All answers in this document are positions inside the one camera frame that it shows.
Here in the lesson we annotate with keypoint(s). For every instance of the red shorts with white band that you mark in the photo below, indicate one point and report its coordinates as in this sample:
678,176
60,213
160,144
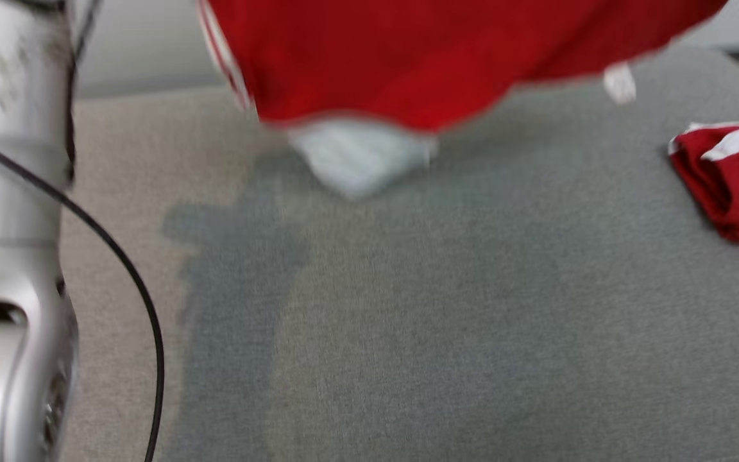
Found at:
735,192

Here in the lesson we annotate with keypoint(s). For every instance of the red shirt with white panel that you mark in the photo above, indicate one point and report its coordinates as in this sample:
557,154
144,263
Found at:
440,58

